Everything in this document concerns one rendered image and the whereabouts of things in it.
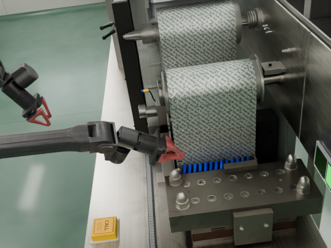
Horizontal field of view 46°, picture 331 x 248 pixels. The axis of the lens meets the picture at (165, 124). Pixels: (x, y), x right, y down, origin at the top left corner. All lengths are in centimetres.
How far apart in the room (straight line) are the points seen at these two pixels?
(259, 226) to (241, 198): 9
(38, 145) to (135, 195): 39
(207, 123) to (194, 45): 27
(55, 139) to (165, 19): 49
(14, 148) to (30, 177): 198
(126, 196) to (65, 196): 149
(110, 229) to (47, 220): 149
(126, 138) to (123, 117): 62
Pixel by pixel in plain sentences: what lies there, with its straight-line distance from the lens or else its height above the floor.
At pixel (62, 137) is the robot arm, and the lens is 104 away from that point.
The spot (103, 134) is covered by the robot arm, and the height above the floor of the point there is 121.
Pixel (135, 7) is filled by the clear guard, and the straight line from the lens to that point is 201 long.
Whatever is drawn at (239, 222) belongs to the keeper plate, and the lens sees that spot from 104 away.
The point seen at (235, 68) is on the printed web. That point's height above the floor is 131.
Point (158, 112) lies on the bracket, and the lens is 113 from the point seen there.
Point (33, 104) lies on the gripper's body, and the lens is 144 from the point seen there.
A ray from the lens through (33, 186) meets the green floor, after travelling 294.
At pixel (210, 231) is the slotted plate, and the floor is 95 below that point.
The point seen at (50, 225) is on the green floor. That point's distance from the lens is 260.
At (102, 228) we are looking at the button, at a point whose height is 92.
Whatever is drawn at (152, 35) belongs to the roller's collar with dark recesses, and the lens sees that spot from 125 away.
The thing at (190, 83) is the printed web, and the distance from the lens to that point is 103.
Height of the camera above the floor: 177
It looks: 33 degrees down
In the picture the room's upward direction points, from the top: 8 degrees counter-clockwise
